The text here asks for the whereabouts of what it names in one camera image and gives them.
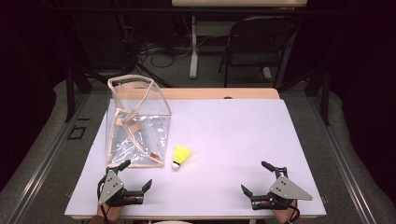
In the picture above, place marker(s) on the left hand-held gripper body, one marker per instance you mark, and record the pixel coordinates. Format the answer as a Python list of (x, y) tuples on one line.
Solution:
[(110, 188)]

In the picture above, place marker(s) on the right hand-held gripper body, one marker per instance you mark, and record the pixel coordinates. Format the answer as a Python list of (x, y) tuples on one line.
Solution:
[(288, 189)]

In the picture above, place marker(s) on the transparent bag with beige trim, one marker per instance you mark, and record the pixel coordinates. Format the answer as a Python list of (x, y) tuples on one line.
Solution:
[(138, 137)]

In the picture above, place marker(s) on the yellow shuttlecock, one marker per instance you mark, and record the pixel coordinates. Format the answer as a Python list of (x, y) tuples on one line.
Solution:
[(181, 154)]

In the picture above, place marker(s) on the person's left hand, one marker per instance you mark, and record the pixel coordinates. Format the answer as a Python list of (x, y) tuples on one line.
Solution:
[(110, 213)]

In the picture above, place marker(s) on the person's right hand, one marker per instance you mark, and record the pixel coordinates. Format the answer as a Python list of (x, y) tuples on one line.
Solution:
[(282, 214)]

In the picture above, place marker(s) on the white table cover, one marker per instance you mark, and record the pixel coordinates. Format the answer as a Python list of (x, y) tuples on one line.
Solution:
[(224, 146)]

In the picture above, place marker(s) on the black metal stand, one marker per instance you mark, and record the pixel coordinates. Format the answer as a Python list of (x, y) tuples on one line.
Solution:
[(70, 93), (325, 96)]

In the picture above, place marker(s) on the wooden table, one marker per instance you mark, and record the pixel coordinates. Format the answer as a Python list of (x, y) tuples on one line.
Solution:
[(218, 93)]

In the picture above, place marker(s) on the black folding chair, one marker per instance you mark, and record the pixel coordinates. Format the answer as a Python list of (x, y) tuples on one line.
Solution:
[(264, 34)]

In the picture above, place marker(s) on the white background desk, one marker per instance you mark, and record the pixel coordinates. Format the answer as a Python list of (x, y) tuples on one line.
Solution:
[(193, 46)]

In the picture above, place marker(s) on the black floor socket frame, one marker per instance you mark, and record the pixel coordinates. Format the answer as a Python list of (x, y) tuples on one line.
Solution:
[(76, 132)]

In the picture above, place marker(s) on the metal floor rail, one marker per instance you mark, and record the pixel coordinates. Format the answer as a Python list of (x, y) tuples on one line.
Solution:
[(46, 161), (342, 161)]

